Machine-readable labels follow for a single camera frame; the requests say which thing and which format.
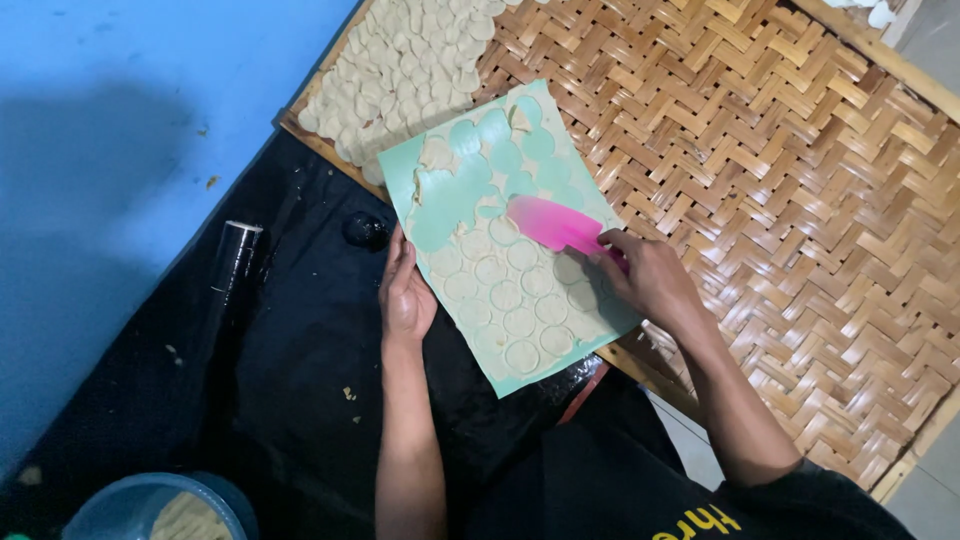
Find person's left hand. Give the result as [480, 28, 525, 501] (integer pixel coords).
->
[378, 222, 438, 345]

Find person's right hand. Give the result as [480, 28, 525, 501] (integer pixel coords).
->
[566, 228, 708, 333]

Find light green plastic board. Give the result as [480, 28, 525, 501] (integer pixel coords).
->
[377, 78, 645, 399]

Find pink plastic scraper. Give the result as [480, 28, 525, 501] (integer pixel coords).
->
[507, 195, 630, 273]

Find black round cutter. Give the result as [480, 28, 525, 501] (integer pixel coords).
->
[342, 211, 391, 252]

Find black plastic sheet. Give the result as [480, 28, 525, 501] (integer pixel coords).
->
[0, 127, 610, 540]

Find rolled dough sheet with cut circles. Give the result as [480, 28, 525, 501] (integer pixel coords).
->
[405, 93, 639, 384]

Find woven bamboo tray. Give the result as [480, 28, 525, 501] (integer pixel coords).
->
[279, 0, 960, 505]

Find reddish brown strip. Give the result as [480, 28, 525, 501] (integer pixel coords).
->
[556, 362, 610, 426]

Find black wrapped rolling pin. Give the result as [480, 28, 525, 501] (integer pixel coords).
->
[210, 220, 265, 303]

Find black shirt with yellow print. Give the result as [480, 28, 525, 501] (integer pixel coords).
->
[465, 373, 918, 540]

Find heap of round dough discs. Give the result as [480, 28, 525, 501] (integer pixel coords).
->
[297, 0, 511, 187]

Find dough scraps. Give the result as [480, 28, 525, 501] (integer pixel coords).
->
[150, 491, 234, 540]

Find white dough pieces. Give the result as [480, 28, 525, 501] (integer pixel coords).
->
[821, 0, 899, 30]

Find blue plastic bowl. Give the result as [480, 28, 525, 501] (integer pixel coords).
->
[62, 471, 260, 540]

